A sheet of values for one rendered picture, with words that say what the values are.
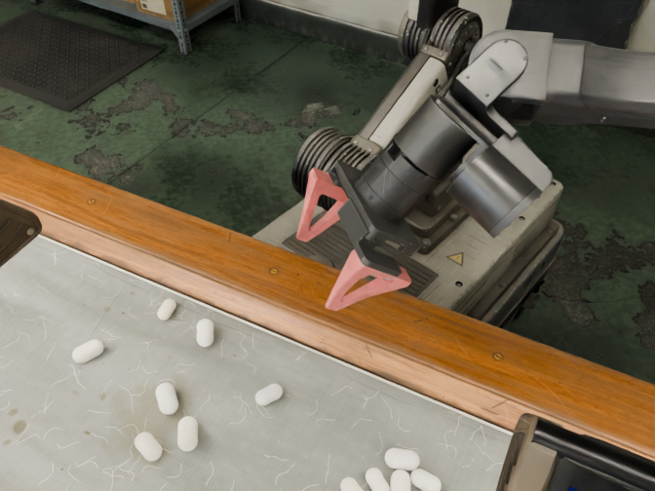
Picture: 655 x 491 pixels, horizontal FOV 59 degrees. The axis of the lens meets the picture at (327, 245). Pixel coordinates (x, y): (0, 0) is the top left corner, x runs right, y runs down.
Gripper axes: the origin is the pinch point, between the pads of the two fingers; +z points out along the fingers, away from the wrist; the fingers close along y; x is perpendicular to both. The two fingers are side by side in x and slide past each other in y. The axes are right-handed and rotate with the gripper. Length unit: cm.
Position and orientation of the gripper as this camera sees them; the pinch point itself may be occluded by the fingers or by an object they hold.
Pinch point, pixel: (320, 266)
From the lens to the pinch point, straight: 58.2
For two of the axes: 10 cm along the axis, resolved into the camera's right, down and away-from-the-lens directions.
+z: -6.0, 6.8, 4.2
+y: -3.2, -6.8, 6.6
